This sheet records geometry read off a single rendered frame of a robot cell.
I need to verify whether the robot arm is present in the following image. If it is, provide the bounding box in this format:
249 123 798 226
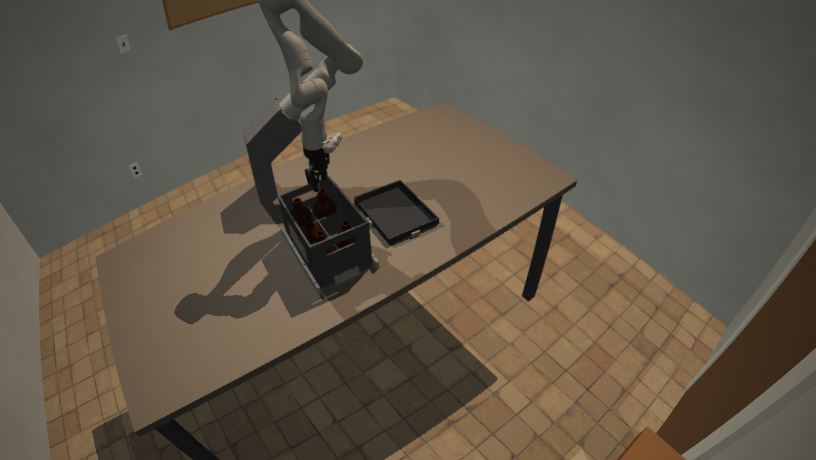
259 0 363 153

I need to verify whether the brown glass bottle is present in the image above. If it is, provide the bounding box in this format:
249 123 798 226
300 214 322 244
336 220 355 249
313 231 336 254
290 198 312 228
313 189 336 219

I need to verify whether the dark grey crate with dividers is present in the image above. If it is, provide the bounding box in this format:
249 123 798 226
281 180 373 289

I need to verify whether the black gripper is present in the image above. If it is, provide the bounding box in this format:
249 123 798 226
303 148 330 192

